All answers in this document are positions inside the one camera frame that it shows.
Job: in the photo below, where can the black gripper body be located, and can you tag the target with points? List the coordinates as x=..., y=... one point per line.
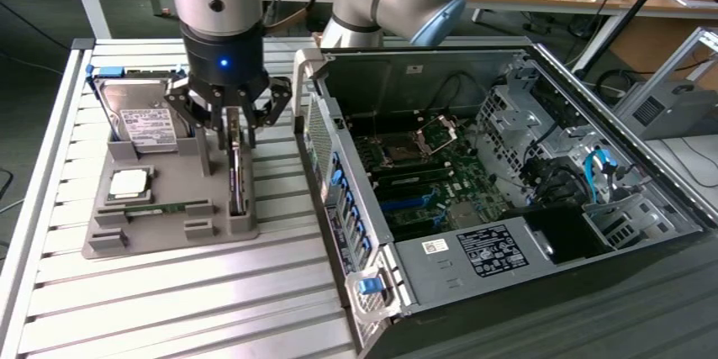
x=224, y=56

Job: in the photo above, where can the graphics card with black fan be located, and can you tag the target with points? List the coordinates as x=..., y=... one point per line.
x=236, y=174

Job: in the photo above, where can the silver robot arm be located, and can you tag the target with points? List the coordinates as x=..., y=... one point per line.
x=214, y=1

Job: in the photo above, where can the hard disk in blue caddy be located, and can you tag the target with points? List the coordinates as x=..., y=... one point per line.
x=140, y=102

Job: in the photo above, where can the silver CPU chip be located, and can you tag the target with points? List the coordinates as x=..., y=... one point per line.
x=128, y=184

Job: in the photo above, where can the CPU socket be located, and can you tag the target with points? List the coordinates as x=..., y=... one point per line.
x=400, y=151

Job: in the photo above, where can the green RAM stick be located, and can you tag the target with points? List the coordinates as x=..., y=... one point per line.
x=156, y=209

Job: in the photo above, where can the installed RAM stick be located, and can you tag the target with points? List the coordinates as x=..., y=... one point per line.
x=405, y=181

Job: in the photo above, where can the grey parts rack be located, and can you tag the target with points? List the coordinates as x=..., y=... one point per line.
x=168, y=233

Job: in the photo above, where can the metal socket cover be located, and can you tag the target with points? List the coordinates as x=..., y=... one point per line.
x=452, y=130

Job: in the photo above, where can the perforated metal drive cage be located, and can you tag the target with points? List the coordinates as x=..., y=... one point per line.
x=507, y=117

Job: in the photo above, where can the green motherboard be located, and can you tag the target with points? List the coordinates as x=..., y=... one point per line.
x=476, y=191

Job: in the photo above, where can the grey chipset heatsink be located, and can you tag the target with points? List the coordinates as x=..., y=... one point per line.
x=465, y=214

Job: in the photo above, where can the blue case latch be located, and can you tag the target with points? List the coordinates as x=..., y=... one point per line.
x=368, y=285

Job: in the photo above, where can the grey power supply unit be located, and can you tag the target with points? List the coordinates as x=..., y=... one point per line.
x=443, y=275

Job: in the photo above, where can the black tripod pole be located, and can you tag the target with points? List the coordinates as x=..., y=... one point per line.
x=634, y=14

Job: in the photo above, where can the grey metal disk bay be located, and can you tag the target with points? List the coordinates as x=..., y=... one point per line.
x=622, y=224

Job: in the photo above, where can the grey computer tower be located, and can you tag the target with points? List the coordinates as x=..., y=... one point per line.
x=672, y=111

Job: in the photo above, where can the open black PC case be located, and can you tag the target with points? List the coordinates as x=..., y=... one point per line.
x=560, y=325

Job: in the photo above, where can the aluminium profile frame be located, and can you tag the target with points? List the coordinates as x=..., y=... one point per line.
x=692, y=41

